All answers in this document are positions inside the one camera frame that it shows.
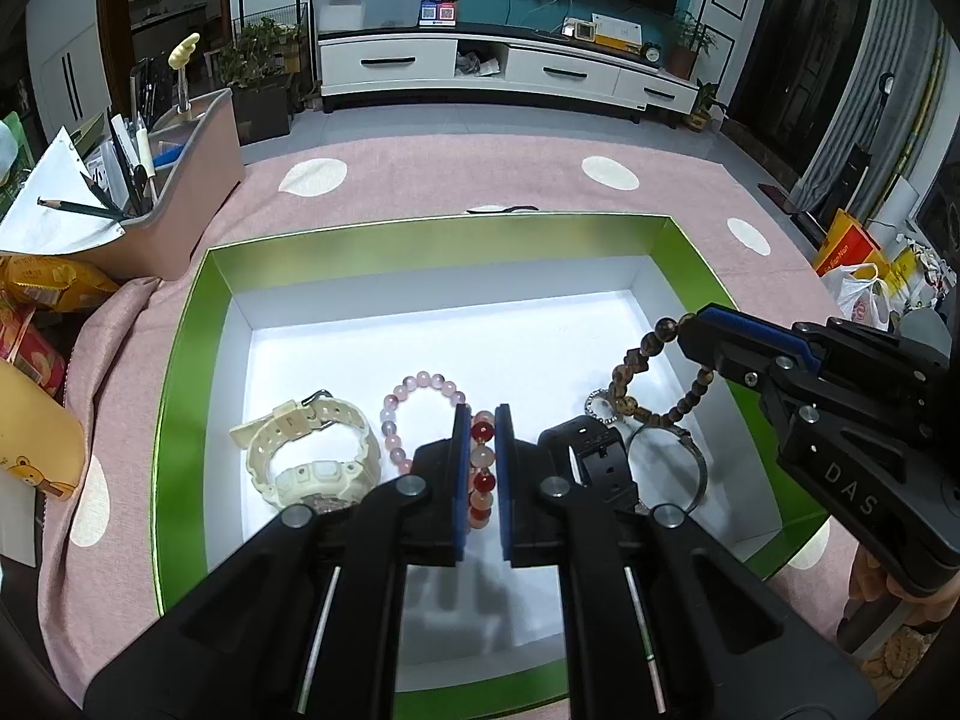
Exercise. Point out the orange paper bag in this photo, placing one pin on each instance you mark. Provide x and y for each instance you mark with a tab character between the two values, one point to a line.
848	243

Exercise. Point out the potted plant in planter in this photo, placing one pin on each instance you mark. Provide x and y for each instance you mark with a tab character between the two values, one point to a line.
263	67

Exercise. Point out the white tv cabinet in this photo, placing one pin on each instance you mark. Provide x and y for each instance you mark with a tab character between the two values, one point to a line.
450	62

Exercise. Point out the right hand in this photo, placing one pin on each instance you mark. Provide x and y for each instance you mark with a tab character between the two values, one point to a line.
870	582

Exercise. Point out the silver bangle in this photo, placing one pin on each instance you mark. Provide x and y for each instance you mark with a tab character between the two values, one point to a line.
668	467

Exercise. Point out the white plastic shopping bag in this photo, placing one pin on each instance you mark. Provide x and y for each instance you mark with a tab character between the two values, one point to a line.
860	294

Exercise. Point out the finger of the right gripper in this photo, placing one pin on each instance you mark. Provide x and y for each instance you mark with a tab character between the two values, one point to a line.
748	330
710	348

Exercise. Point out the pink desk organizer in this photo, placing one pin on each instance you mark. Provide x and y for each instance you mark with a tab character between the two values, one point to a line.
192	190

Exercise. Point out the clear storage bin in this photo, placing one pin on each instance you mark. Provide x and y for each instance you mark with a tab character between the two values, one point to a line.
355	15

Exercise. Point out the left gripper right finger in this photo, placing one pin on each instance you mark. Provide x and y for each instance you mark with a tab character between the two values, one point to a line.
659	619

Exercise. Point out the black watch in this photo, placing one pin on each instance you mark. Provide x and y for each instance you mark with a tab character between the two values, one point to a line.
593	455

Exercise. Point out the pink polka dot cloth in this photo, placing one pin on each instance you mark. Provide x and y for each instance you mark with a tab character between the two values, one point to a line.
95	592

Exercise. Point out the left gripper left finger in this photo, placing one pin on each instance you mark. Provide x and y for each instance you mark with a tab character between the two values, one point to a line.
303	620

